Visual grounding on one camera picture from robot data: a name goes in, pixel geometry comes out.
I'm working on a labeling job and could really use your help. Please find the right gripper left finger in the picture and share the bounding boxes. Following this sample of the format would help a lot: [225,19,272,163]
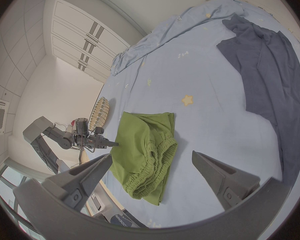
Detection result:
[43,153,113,209]

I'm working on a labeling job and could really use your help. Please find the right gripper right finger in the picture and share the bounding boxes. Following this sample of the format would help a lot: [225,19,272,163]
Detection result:
[192,150,261,210]

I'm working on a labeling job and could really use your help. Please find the green shorts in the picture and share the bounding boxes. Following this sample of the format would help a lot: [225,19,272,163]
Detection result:
[109,111,178,206]

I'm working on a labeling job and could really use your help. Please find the round woven basket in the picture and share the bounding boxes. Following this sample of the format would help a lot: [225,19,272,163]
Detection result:
[89,96,111,128]

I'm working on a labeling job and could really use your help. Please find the dark blue garment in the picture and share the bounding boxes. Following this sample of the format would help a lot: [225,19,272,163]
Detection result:
[216,14,300,187]

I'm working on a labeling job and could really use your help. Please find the window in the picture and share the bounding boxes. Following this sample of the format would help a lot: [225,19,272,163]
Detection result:
[0,159,40,237]

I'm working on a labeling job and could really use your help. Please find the white ceiling air conditioner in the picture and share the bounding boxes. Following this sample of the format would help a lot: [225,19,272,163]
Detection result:
[0,96,10,137]

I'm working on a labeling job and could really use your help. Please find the white wardrobe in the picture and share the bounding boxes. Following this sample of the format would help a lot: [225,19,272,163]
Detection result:
[51,0,132,81]

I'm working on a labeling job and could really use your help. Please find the pale blue quilt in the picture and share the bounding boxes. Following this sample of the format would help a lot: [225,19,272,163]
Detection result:
[110,0,248,76]

